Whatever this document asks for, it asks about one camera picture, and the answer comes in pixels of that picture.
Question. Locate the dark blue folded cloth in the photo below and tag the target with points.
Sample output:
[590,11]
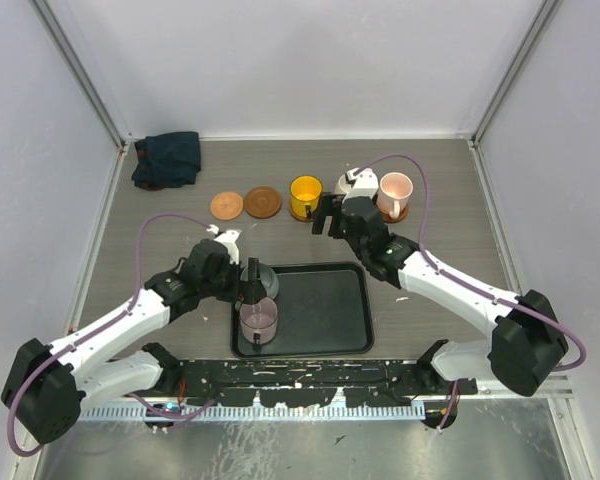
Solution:
[167,161]

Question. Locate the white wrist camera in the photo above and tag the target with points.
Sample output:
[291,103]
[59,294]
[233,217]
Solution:
[227,238]
[361,183]

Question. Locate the white slotted cable duct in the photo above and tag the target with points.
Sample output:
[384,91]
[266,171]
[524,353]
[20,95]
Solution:
[336,411]

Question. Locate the cream ceramic mug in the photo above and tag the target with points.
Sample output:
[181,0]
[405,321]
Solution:
[342,186]

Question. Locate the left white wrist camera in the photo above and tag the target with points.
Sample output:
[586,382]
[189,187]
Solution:
[227,238]

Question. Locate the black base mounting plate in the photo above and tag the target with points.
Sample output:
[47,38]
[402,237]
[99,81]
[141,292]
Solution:
[302,383]

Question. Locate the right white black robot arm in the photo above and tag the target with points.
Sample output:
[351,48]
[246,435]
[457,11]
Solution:
[522,343]

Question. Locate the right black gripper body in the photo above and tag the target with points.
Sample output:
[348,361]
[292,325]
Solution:
[361,249]

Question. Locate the lilac ceramic mug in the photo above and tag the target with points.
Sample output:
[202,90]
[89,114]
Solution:
[258,322]

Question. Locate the black serving tray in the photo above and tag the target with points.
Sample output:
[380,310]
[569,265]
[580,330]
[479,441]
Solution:
[324,310]

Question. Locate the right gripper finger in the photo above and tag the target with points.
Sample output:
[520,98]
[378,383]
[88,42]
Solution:
[322,212]
[336,227]

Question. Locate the yellow ceramic mug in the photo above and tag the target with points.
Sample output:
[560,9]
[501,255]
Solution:
[305,190]

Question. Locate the brown wooden saucer coaster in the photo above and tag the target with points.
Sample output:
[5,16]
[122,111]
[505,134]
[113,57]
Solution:
[387,208]
[307,215]
[262,202]

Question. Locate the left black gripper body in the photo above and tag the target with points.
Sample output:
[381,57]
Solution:
[226,286]

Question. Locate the pink ceramic mug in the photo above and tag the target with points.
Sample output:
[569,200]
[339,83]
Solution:
[395,186]

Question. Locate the woven rattan coaster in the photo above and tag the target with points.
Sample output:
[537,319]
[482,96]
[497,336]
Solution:
[226,205]

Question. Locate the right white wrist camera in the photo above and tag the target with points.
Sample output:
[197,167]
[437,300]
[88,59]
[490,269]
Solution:
[361,183]

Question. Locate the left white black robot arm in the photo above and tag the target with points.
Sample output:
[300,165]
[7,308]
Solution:
[50,385]

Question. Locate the grey ceramic mug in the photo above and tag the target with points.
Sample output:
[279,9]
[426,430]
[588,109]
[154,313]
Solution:
[269,280]

